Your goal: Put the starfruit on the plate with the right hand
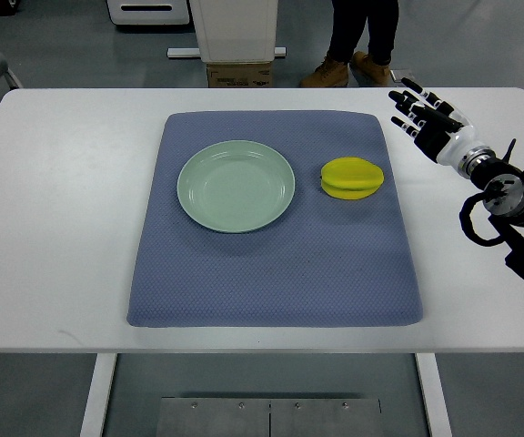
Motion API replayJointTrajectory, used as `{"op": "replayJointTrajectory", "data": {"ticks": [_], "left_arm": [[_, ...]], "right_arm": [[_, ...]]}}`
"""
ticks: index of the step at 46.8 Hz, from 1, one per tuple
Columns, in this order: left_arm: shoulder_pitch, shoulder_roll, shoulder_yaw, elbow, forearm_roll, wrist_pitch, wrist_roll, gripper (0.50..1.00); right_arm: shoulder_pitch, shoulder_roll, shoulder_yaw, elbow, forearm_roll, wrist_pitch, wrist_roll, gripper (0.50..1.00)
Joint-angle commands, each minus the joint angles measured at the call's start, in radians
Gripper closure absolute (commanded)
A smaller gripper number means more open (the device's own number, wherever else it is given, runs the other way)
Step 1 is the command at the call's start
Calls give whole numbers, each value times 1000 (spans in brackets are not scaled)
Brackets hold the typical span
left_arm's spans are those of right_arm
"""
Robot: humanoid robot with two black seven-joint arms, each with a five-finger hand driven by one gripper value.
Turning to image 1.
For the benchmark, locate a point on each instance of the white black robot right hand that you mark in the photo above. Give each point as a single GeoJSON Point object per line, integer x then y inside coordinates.
{"type": "Point", "coordinates": [432, 122]}

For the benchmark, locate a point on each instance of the yellow starfruit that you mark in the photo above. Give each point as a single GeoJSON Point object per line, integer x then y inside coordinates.
{"type": "Point", "coordinates": [351, 178]}

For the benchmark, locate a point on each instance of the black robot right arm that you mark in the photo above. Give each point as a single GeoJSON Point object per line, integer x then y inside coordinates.
{"type": "Point", "coordinates": [501, 192]}

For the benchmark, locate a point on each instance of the grey floor socket plate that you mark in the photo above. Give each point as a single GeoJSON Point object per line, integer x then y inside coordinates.
{"type": "Point", "coordinates": [397, 75]}

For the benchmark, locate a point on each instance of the light green plate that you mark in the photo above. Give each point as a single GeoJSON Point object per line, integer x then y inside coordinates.
{"type": "Point", "coordinates": [235, 186]}

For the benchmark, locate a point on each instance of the person legs with tan boots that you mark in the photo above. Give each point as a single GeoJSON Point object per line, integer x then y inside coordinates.
{"type": "Point", "coordinates": [362, 42]}

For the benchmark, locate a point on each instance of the cardboard box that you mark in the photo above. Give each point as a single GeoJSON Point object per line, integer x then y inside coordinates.
{"type": "Point", "coordinates": [240, 75]}

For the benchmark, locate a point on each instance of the white table leg right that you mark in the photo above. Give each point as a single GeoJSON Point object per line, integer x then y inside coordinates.
{"type": "Point", "coordinates": [433, 395]}

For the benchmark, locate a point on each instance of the white table leg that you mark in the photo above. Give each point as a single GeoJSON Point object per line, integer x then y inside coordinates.
{"type": "Point", "coordinates": [98, 395]}
{"type": "Point", "coordinates": [433, 395]}

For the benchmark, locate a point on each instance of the white machine with slot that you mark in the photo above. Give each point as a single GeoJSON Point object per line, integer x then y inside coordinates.
{"type": "Point", "coordinates": [148, 12]}

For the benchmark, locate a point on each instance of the white table leg left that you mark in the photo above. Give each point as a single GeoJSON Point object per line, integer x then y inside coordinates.
{"type": "Point", "coordinates": [98, 395]}

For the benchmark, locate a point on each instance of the white pedestal stand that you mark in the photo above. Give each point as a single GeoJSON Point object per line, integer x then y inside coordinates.
{"type": "Point", "coordinates": [233, 31]}

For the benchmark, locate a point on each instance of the metal base plate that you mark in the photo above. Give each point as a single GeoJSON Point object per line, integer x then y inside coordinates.
{"type": "Point", "coordinates": [269, 417]}

